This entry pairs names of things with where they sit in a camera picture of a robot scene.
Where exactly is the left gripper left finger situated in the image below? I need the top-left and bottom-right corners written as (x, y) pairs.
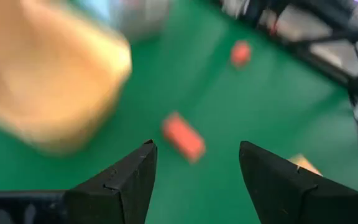
top-left (63, 139), bottom-right (158, 224)

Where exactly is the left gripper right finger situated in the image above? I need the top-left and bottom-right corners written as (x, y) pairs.
top-left (239, 140), bottom-right (358, 224)

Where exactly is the long red wooden block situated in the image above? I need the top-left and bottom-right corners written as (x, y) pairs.
top-left (162, 111), bottom-right (206, 164)

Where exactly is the small red wooden block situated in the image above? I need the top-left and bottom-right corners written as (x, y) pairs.
top-left (231, 40), bottom-right (252, 68)

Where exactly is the yellow wooden block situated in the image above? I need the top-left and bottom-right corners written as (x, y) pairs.
top-left (287, 154), bottom-right (323, 177)

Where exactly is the yellow plastic bin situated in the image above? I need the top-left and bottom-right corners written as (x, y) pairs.
top-left (0, 0), bottom-right (132, 155)

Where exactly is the light grey plastic bin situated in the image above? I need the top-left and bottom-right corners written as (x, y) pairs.
top-left (109, 0), bottom-right (170, 41)

